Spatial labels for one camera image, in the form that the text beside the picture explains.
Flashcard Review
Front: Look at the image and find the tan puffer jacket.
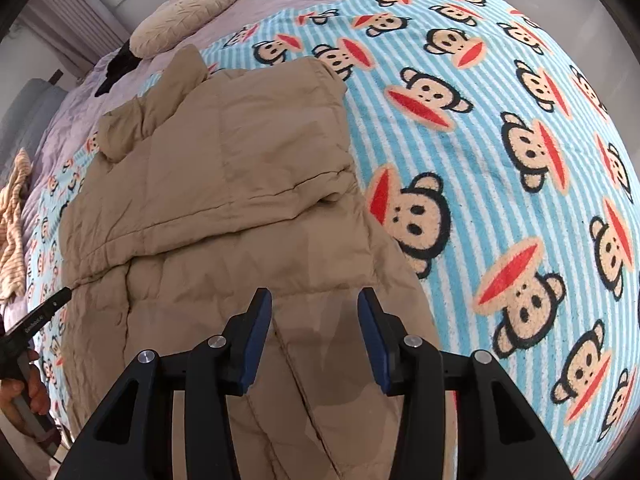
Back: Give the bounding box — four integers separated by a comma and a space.
58, 47, 438, 479

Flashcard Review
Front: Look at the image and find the person's left hand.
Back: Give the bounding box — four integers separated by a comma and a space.
1, 350, 50, 427

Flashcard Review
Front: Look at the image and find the beige striped garment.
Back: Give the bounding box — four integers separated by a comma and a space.
0, 148, 32, 304

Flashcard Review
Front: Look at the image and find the grey padded headboard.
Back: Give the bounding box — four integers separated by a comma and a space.
1, 78, 67, 185

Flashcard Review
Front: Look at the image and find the blue monkey print blanket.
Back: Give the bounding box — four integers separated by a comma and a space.
36, 0, 639, 479

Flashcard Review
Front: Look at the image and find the black garment on bed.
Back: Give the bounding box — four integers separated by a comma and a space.
94, 40, 141, 98

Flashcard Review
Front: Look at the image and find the cream fluffy pillow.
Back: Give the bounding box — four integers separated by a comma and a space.
129, 0, 236, 58

